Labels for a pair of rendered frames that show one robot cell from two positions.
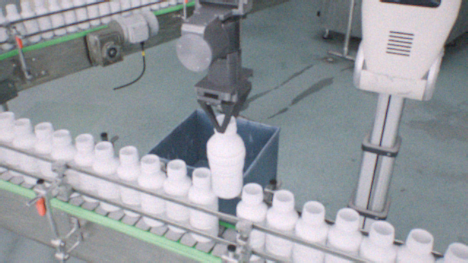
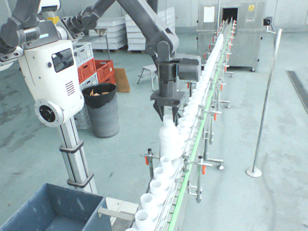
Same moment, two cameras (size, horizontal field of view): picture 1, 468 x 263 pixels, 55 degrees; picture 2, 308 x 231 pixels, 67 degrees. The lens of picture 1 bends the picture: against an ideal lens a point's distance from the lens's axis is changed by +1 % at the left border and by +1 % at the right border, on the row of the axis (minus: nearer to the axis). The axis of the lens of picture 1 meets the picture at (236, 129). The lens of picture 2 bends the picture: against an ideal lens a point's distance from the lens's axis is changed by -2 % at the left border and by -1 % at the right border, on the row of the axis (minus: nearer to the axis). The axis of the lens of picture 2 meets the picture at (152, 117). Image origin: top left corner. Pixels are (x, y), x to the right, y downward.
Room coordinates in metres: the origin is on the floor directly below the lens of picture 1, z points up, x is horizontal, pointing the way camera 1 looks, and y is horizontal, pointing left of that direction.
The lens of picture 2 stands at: (0.79, 0.71, 1.67)
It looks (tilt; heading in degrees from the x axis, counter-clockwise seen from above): 28 degrees down; 266
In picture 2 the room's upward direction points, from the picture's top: 4 degrees counter-clockwise
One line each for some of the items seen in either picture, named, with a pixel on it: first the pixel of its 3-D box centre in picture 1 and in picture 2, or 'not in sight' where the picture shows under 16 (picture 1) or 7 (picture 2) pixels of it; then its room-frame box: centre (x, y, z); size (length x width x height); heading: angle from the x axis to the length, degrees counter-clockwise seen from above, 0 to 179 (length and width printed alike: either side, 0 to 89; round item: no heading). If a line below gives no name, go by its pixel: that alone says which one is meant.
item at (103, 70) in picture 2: not in sight; (96, 70); (1.40, -3.31, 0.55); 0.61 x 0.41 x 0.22; 68
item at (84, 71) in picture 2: not in sight; (73, 70); (1.60, -2.63, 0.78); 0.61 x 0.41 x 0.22; 72
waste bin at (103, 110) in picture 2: not in sight; (103, 111); (1.22, -2.16, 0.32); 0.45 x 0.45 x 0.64
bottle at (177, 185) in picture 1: (178, 196); (160, 189); (0.74, 0.12, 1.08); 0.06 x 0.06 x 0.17
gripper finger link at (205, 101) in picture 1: (223, 107); (170, 109); (0.68, 0.02, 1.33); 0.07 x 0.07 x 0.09; 65
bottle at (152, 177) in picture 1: (153, 190); (157, 203); (0.76, 0.18, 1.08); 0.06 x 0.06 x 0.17
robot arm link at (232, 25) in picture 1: (221, 33); (169, 70); (0.68, 0.02, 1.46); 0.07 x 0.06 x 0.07; 155
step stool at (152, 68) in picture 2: not in sight; (153, 75); (0.37, -3.83, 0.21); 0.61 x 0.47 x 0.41; 118
